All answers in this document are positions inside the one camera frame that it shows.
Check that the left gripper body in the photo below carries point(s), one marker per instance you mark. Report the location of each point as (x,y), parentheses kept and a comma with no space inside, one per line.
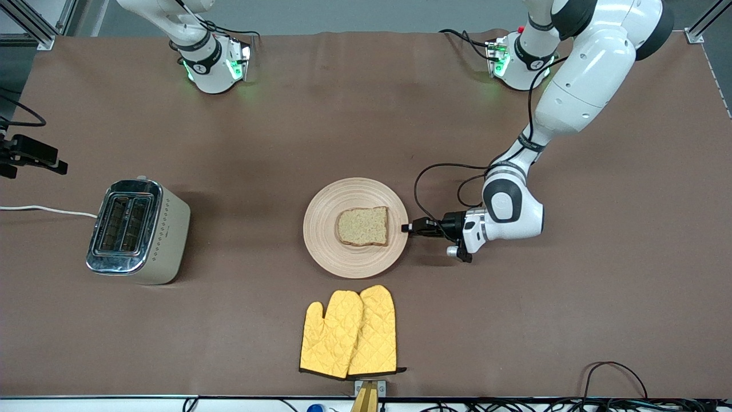
(452,224)

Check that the slice of toast bread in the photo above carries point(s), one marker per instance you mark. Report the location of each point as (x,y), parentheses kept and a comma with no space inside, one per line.
(363,227)

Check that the round wooden plate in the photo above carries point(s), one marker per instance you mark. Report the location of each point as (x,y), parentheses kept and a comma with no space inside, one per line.
(326,240)

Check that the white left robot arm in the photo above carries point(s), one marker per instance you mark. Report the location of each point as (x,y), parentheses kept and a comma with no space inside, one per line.
(589,86)

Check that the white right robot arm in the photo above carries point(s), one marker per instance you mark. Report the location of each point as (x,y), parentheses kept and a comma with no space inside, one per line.
(209,68)

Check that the yellow quilted oven mitt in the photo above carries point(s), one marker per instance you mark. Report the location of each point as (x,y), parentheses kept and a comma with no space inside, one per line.
(377,332)
(329,337)

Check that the silver beige two-slot toaster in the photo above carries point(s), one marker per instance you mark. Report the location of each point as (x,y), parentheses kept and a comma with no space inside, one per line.
(143,234)

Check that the large table cover sheet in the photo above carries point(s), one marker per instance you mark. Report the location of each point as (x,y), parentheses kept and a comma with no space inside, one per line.
(257,143)

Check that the blue cap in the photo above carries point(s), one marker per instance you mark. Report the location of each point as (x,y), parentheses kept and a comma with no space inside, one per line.
(315,408)

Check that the aluminium frame post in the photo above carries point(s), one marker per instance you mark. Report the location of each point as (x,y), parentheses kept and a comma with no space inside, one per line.
(695,35)
(43,41)

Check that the metal bracket with wooden stick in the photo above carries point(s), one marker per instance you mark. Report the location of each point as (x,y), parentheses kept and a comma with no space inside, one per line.
(369,395)

